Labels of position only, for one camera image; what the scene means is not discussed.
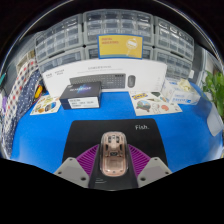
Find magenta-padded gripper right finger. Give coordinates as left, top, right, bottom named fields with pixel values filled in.
left=127, top=143, right=173, bottom=188

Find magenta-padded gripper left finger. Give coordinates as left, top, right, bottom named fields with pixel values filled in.
left=53, top=143, right=101, bottom=188

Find pink computer mouse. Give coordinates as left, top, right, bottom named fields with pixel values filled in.
left=99, top=130, right=129, bottom=178

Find black mouse pad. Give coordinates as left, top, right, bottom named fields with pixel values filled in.
left=62, top=118, right=169, bottom=192

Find dark box with white label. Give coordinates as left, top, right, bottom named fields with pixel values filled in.
left=59, top=81, right=103, bottom=110

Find white blue tissue box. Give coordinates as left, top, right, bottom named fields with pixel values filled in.
left=161, top=78, right=202, bottom=106

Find white keyboard box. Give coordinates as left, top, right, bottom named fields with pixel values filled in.
left=38, top=58, right=168, bottom=98

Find red blue checkered cloth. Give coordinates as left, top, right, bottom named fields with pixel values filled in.
left=1, top=58, right=39, bottom=134

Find green leafy plant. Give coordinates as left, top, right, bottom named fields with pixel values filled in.
left=201, top=70, right=224, bottom=121

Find yellow card with blue edge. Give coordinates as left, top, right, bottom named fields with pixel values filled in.
left=97, top=34, right=144, bottom=60

